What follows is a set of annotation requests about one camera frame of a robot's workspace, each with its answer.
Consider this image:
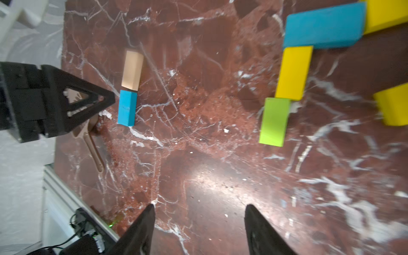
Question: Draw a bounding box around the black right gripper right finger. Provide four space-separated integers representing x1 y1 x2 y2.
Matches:
244 204 296 255

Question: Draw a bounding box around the lime green block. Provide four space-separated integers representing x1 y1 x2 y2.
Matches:
259 98 291 147

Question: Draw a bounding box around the small yellow block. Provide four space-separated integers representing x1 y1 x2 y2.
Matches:
374 83 408 126

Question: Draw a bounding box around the left green-lit circuit board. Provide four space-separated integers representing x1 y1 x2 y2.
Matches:
59 208 118 255

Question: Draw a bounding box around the dark teal block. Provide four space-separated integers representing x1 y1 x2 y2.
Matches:
283 2 367 49

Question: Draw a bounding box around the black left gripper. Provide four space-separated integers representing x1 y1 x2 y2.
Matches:
1 62 115 143

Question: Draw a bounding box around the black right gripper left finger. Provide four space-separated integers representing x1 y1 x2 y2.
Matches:
106 204 155 255

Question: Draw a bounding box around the beige wooden block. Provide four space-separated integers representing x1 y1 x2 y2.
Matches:
121 51 144 91

